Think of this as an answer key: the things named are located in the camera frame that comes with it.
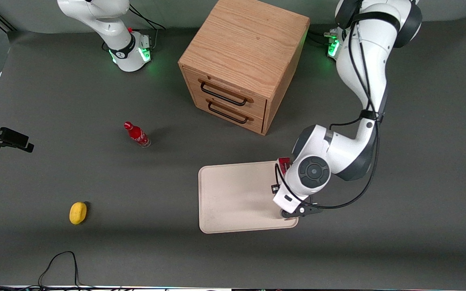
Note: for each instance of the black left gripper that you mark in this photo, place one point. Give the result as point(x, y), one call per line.
point(274, 188)

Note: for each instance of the red cookie box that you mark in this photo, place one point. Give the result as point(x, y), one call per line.
point(284, 163)

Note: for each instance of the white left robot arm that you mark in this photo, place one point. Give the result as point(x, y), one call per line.
point(362, 68)

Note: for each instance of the cream plastic tray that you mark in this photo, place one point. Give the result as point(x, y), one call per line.
point(237, 198)

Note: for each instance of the wooden drawer front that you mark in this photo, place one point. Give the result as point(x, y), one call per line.
point(257, 123)
point(257, 104)

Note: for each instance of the yellow lemon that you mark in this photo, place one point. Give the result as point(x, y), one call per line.
point(77, 213)

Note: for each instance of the red cola bottle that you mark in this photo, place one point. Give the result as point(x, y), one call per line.
point(136, 134)

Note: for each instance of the wooden drawer cabinet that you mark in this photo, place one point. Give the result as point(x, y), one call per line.
point(245, 44)

